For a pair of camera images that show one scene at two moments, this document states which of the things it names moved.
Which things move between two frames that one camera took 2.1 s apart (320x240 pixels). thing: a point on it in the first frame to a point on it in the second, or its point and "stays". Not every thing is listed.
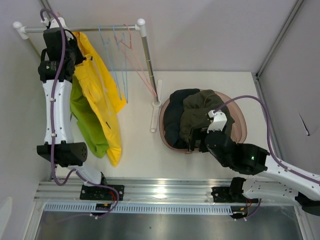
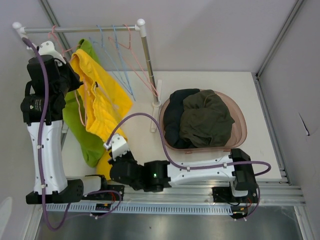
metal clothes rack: [139, 26] stays
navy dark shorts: [173, 110] stays
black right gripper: [194, 132] to [126, 153]
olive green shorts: [195, 109] stays
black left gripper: [80, 58] to [75, 83]
